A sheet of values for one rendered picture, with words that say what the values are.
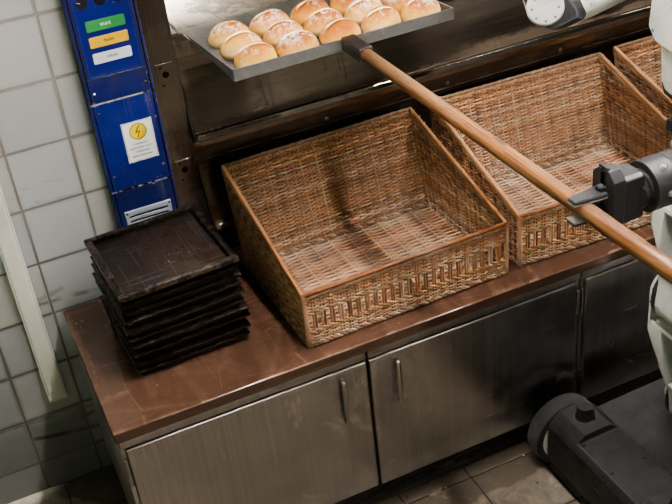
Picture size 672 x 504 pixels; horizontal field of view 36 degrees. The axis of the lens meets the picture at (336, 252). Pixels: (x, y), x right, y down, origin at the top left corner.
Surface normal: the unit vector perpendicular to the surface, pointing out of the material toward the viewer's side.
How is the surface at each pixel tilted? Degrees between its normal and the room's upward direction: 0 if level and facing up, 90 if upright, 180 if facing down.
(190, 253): 0
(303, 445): 90
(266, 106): 70
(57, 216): 90
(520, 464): 0
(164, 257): 0
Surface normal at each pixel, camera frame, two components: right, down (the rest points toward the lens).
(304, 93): 0.36, 0.16
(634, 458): -0.10, -0.83
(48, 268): 0.41, 0.47
